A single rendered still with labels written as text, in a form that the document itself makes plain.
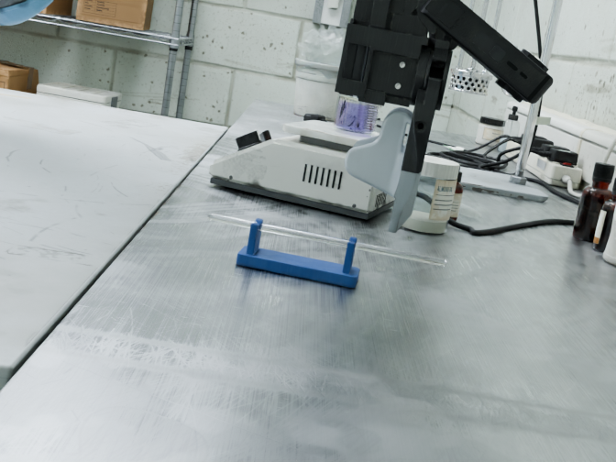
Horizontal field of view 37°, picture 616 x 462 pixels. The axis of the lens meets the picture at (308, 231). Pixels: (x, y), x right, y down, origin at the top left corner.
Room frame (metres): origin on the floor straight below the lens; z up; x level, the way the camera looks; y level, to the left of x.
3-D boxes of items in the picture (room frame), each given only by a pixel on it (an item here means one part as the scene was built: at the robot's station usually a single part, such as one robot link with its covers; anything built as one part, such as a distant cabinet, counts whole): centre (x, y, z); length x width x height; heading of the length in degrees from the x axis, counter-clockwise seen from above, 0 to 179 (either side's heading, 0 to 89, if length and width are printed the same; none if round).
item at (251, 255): (0.73, 0.00, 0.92); 0.10 x 0.03 x 0.04; 84
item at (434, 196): (1.01, -0.12, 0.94); 0.06 x 0.06 x 0.08
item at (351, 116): (1.06, -0.03, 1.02); 0.06 x 0.05 x 0.08; 140
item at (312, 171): (1.08, 0.00, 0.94); 0.22 x 0.13 x 0.08; 73
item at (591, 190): (1.13, -0.35, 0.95); 0.04 x 0.04 x 0.10
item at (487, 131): (2.19, -0.39, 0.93); 0.06 x 0.06 x 0.06
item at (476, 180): (1.48, -0.20, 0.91); 0.30 x 0.20 x 0.01; 92
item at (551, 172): (1.81, -0.43, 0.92); 0.40 x 0.06 x 0.04; 2
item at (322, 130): (1.07, -0.02, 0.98); 0.12 x 0.12 x 0.01; 73
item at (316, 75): (2.13, 0.03, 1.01); 0.14 x 0.14 x 0.21
